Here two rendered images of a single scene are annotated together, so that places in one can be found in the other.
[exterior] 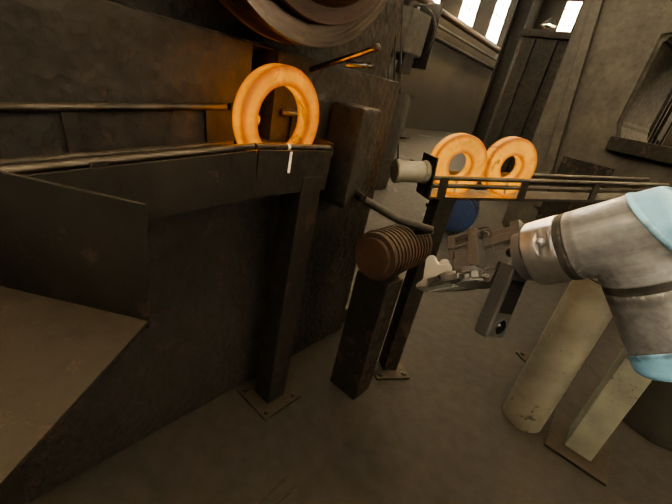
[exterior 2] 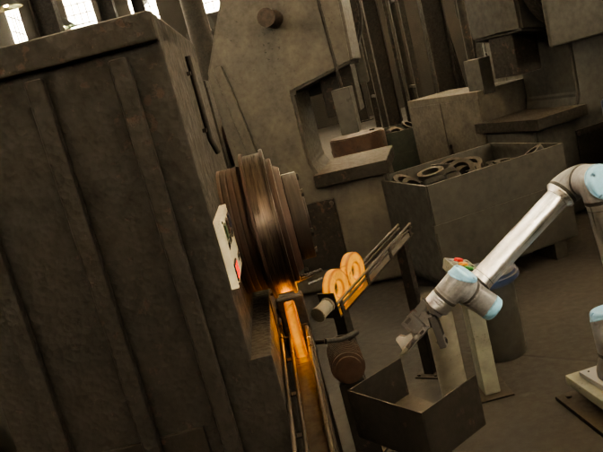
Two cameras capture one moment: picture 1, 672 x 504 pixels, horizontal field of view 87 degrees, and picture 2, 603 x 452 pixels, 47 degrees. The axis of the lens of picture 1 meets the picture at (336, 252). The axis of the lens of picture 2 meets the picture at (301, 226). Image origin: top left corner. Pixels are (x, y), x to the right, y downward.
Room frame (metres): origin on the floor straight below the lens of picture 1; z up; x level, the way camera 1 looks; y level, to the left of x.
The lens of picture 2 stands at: (-1.07, 1.37, 1.51)
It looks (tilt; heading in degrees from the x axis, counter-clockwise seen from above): 11 degrees down; 323
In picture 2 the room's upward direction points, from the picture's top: 14 degrees counter-clockwise
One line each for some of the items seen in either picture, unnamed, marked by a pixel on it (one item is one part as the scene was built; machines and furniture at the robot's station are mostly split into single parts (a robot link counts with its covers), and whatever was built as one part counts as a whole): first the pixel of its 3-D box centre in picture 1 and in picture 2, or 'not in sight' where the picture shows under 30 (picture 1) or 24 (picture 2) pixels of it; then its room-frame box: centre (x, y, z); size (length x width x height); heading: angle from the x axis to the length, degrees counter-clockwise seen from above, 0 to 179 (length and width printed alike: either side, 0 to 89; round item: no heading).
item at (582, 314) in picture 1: (557, 354); (446, 350); (0.87, -0.69, 0.26); 0.12 x 0.12 x 0.52
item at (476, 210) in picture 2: not in sight; (472, 212); (1.90, -2.34, 0.39); 1.03 x 0.83 x 0.77; 68
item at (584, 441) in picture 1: (633, 368); (476, 326); (0.81, -0.84, 0.31); 0.24 x 0.16 x 0.62; 143
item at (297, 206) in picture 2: not in sight; (300, 215); (0.64, 0.07, 1.11); 0.28 x 0.06 x 0.28; 143
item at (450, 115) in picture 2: not in sight; (472, 150); (2.90, -3.76, 0.55); 1.10 x 0.53 x 1.10; 163
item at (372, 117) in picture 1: (347, 156); (295, 325); (0.90, 0.02, 0.68); 0.11 x 0.08 x 0.24; 53
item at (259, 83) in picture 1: (279, 119); (295, 328); (0.70, 0.16, 0.75); 0.18 x 0.03 x 0.18; 143
